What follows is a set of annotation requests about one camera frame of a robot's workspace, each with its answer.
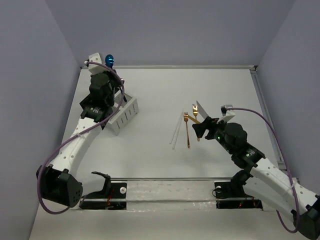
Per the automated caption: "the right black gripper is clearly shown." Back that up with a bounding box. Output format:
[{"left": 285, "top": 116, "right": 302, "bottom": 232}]
[{"left": 192, "top": 116, "right": 235, "bottom": 155}]

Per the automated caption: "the blue metallic spoon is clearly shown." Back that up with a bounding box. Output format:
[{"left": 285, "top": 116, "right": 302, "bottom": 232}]
[{"left": 105, "top": 54, "right": 128, "bottom": 103}]

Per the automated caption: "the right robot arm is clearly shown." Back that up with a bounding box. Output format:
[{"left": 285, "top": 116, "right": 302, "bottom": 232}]
[{"left": 192, "top": 117, "right": 320, "bottom": 240}]

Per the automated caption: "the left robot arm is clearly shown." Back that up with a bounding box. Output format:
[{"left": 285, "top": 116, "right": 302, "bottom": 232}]
[{"left": 36, "top": 68, "right": 125, "bottom": 215}]

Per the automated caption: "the gold fork right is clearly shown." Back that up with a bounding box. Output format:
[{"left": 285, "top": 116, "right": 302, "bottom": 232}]
[{"left": 192, "top": 105, "right": 201, "bottom": 142}]

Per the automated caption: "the copper fork left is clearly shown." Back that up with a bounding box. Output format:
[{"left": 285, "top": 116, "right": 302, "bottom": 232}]
[{"left": 183, "top": 112, "right": 191, "bottom": 149}]

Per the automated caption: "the black utensil container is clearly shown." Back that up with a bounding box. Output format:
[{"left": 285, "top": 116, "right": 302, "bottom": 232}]
[{"left": 79, "top": 94, "right": 91, "bottom": 111}]

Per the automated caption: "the clear chopstick left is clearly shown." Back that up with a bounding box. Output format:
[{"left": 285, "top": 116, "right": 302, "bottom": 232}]
[{"left": 169, "top": 111, "right": 183, "bottom": 145}]

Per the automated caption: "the clear chopstick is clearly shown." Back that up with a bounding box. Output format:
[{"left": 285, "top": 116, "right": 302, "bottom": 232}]
[
  {"left": 169, "top": 111, "right": 183, "bottom": 145},
  {"left": 172, "top": 118, "right": 183, "bottom": 150}
]

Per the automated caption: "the clear chopstick right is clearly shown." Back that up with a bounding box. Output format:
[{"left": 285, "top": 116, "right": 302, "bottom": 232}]
[{"left": 172, "top": 118, "right": 183, "bottom": 150}]

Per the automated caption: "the white utensil container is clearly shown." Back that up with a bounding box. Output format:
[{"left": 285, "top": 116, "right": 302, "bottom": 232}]
[{"left": 106, "top": 91, "right": 139, "bottom": 136}]

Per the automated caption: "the silver knife iridescent handle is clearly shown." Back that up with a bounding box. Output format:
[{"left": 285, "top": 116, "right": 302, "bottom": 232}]
[{"left": 196, "top": 101, "right": 209, "bottom": 119}]

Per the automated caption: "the gold knife black handle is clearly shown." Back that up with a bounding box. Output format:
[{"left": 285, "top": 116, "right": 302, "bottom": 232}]
[{"left": 187, "top": 115, "right": 201, "bottom": 124}]

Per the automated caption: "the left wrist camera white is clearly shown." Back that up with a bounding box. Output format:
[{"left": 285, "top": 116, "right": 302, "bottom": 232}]
[{"left": 84, "top": 52, "right": 104, "bottom": 75}]

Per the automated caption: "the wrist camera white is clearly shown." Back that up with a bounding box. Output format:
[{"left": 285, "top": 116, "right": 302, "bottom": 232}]
[
  {"left": 217, "top": 104, "right": 236, "bottom": 123},
  {"left": 84, "top": 52, "right": 104, "bottom": 75}
]

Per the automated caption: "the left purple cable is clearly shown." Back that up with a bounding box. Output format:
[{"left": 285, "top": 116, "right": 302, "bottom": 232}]
[{"left": 36, "top": 62, "right": 126, "bottom": 215}]

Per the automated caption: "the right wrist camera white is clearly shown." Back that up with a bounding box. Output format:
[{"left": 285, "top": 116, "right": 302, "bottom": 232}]
[{"left": 217, "top": 104, "right": 236, "bottom": 123}]

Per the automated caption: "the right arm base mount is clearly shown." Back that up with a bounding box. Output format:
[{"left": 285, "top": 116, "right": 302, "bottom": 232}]
[{"left": 211, "top": 181, "right": 263, "bottom": 210}]

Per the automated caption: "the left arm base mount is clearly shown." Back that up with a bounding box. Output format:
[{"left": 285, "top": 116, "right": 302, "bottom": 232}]
[{"left": 78, "top": 171, "right": 127, "bottom": 210}]

